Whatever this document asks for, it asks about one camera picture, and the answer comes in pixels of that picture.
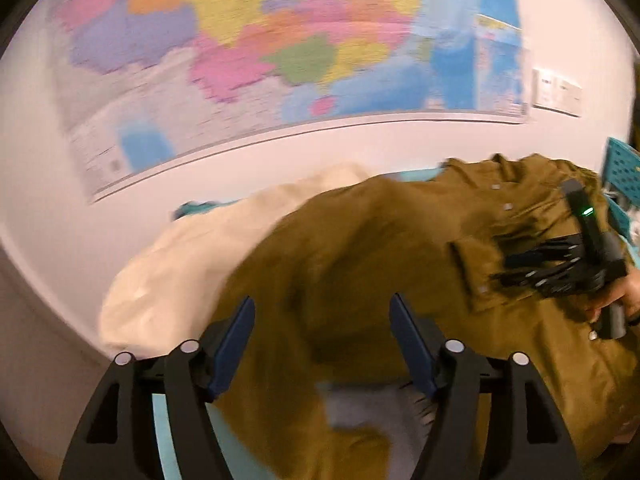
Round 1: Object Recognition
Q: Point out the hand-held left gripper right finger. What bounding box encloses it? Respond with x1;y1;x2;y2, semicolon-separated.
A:
389;292;585;480

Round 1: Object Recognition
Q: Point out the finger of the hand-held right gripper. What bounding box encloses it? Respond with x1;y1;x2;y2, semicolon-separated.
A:
501;235;584;272
490;264;587;303

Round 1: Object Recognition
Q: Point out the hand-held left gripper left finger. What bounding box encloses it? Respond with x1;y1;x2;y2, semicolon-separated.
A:
59;295;257;480

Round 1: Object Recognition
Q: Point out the olive green jacket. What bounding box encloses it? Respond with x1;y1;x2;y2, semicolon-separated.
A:
207;152;640;480

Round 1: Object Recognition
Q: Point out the person's right hand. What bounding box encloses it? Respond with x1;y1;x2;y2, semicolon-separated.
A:
585;266;640;332

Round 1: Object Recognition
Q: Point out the teal plastic storage rack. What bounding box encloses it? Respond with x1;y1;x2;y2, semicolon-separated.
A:
602;137;640;242

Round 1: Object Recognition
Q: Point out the cream white cloth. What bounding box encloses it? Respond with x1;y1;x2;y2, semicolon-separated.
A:
100;162;382;361

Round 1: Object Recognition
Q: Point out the white wall switch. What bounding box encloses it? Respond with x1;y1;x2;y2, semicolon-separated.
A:
568;80;584;119

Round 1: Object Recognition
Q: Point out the colourful wall map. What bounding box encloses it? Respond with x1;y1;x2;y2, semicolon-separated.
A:
47;0;532;206

